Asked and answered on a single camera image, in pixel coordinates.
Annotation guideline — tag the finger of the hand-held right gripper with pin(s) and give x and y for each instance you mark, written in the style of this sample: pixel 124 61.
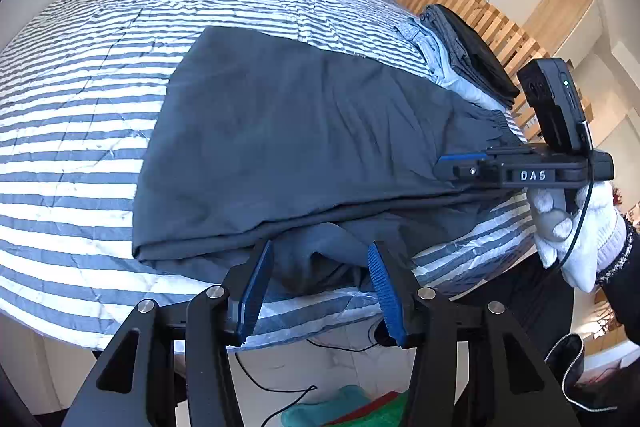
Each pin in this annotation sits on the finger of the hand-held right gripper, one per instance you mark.
pixel 460 169

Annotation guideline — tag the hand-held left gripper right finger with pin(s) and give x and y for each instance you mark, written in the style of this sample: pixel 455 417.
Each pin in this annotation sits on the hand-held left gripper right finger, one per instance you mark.
pixel 387 302

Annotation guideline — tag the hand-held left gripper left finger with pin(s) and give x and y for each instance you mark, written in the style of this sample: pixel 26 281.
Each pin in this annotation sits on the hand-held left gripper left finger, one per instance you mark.
pixel 255 292

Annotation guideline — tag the dark grey pants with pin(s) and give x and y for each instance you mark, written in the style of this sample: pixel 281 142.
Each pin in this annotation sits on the dark grey pants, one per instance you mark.
pixel 300 132

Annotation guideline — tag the person's right forearm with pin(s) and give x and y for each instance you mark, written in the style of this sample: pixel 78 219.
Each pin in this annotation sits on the person's right forearm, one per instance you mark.
pixel 627 277

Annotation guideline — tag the folded grey striped pants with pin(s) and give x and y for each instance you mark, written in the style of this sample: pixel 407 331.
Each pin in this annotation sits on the folded grey striped pants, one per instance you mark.
pixel 460 57

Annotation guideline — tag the person's right hand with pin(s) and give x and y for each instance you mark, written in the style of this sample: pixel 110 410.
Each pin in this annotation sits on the person's right hand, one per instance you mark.
pixel 595 232

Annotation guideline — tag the folded black garment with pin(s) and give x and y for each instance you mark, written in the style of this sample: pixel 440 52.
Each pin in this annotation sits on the folded black garment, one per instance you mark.
pixel 482 52

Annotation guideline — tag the wooden door panel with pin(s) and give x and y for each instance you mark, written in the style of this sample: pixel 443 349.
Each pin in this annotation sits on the wooden door panel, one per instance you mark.
pixel 560 17

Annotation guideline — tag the teal cloth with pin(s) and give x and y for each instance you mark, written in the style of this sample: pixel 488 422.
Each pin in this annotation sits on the teal cloth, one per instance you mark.
pixel 345 399

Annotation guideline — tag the red flat item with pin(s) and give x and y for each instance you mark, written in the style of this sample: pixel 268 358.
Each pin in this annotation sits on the red flat item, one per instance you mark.
pixel 370 409

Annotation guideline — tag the blue white striped bed blanket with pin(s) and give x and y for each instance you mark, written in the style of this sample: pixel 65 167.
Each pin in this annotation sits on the blue white striped bed blanket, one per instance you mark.
pixel 65 157

